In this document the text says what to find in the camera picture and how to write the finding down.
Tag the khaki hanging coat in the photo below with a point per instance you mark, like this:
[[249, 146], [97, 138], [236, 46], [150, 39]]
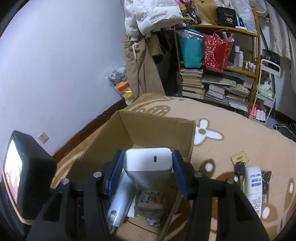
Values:
[[142, 74]]

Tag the white wall socket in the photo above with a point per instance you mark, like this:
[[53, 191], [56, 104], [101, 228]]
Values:
[[43, 137]]

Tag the open cardboard box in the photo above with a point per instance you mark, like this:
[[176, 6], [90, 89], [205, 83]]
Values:
[[133, 130]]

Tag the red gift bag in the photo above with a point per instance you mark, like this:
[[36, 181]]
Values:
[[217, 48]]

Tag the light blue power bank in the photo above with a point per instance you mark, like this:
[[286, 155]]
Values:
[[121, 201]]

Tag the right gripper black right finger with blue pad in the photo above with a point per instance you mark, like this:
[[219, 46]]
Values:
[[236, 218]]

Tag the blonde wig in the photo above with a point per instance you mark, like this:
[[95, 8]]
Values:
[[206, 11]]

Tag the white utility cart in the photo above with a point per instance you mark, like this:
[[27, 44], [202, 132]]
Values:
[[265, 96]]

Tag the black car key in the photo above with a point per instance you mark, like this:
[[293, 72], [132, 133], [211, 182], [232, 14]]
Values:
[[239, 169]]

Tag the black box number 40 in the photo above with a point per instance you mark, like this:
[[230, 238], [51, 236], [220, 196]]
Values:
[[226, 17]]

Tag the beige patterned blanket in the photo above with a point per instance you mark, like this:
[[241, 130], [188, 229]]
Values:
[[221, 134]]

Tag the left book stack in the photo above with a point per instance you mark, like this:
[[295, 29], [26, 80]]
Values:
[[191, 83]]

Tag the black key bunch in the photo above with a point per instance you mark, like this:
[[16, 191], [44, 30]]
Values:
[[266, 178]]

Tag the cartoon sticker card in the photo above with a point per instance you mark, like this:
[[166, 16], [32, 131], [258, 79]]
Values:
[[151, 205]]

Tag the beige curtain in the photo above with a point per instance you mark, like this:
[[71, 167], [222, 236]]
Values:
[[279, 38]]

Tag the white power bank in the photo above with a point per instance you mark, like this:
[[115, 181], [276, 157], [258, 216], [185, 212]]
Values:
[[148, 168]]

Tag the black monitor device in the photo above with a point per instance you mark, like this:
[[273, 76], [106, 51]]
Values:
[[26, 176]]

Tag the teal bag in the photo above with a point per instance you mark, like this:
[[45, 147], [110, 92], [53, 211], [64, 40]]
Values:
[[192, 47]]

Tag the bag of plush toys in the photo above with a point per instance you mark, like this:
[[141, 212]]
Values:
[[117, 76]]

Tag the wooden bookshelf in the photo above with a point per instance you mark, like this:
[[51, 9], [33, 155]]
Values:
[[249, 43]]

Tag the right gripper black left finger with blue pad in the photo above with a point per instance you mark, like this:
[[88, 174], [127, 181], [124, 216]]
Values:
[[75, 210]]

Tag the white puffer jacket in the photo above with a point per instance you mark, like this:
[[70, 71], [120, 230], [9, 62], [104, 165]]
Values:
[[143, 17]]

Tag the right book pile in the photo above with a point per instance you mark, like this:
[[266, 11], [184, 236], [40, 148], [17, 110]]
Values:
[[226, 91]]

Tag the yellow card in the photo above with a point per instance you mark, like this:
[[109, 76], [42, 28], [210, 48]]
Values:
[[240, 157]]

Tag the white tube with text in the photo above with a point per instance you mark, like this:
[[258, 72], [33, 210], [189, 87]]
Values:
[[253, 187]]

